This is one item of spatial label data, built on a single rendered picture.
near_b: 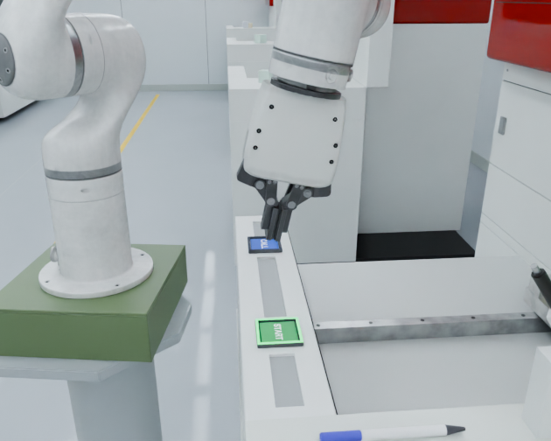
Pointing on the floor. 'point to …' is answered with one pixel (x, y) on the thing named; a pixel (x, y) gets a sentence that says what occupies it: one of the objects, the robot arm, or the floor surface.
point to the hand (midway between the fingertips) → (275, 220)
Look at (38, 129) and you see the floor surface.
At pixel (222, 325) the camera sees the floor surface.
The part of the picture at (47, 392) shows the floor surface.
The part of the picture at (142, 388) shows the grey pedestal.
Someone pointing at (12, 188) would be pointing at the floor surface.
